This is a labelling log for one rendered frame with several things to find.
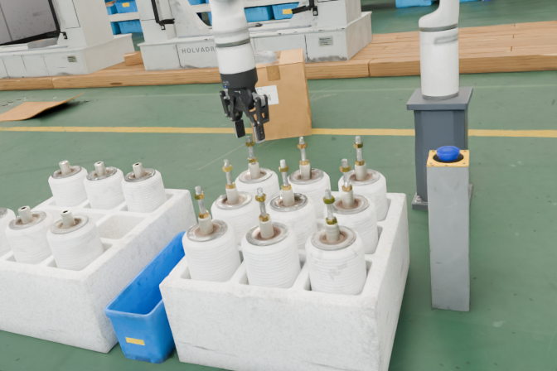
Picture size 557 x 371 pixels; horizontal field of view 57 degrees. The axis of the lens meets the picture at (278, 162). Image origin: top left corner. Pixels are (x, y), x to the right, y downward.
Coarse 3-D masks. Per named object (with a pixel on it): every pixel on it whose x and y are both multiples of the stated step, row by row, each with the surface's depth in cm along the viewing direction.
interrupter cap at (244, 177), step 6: (264, 168) 116; (240, 174) 115; (246, 174) 115; (264, 174) 114; (270, 174) 113; (240, 180) 112; (246, 180) 112; (252, 180) 112; (258, 180) 111; (264, 180) 111
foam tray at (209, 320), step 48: (336, 192) 117; (384, 240) 96; (192, 288) 90; (240, 288) 88; (288, 288) 86; (384, 288) 86; (192, 336) 95; (240, 336) 91; (288, 336) 87; (336, 336) 84; (384, 336) 86
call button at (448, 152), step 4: (440, 148) 93; (444, 148) 93; (448, 148) 93; (452, 148) 93; (456, 148) 92; (440, 152) 92; (444, 152) 92; (448, 152) 91; (452, 152) 91; (456, 152) 91; (440, 156) 92; (444, 156) 91; (448, 156) 91; (452, 156) 91; (456, 156) 91; (444, 160) 92; (448, 160) 92
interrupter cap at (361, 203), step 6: (336, 198) 98; (354, 198) 97; (360, 198) 96; (366, 198) 96; (336, 204) 96; (342, 204) 96; (360, 204) 95; (366, 204) 94; (336, 210) 93; (342, 210) 93; (348, 210) 93; (354, 210) 93; (360, 210) 92
